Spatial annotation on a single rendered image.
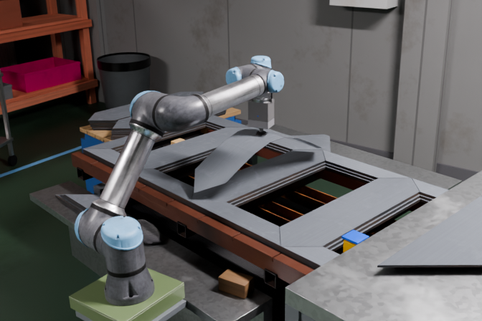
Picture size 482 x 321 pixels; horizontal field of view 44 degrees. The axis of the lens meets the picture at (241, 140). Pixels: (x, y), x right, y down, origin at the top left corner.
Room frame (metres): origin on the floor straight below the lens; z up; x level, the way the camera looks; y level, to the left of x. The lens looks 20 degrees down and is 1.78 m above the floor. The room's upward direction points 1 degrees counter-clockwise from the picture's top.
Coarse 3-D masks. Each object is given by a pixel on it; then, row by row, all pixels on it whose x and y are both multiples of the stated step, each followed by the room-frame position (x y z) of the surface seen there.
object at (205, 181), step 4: (196, 172) 2.06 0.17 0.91; (200, 172) 2.05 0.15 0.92; (196, 176) 2.04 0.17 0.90; (200, 176) 2.03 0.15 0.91; (204, 176) 2.02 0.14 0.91; (208, 176) 2.01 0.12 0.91; (196, 180) 2.02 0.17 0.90; (200, 180) 2.01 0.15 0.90; (204, 180) 2.00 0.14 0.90; (208, 180) 1.99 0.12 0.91; (212, 180) 1.99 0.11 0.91; (216, 180) 1.98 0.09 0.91; (220, 180) 1.97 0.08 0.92; (196, 184) 2.00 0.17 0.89; (200, 184) 1.99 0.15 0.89; (204, 184) 1.98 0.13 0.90; (208, 184) 1.97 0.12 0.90; (212, 184) 1.96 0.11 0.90; (216, 184) 1.96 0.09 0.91; (220, 184) 1.95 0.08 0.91; (204, 188) 1.96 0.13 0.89; (208, 188) 1.95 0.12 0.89
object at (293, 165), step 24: (168, 168) 2.30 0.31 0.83; (264, 168) 2.24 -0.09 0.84; (288, 168) 2.24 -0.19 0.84; (312, 168) 2.26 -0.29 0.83; (336, 168) 2.27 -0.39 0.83; (168, 192) 2.04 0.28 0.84; (216, 192) 2.02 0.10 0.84; (240, 192) 2.02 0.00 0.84; (264, 192) 2.06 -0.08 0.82; (216, 216) 1.84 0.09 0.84; (384, 216) 1.83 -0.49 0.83; (264, 240) 1.67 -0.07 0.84; (336, 240) 1.66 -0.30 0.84; (312, 264) 1.53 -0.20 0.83
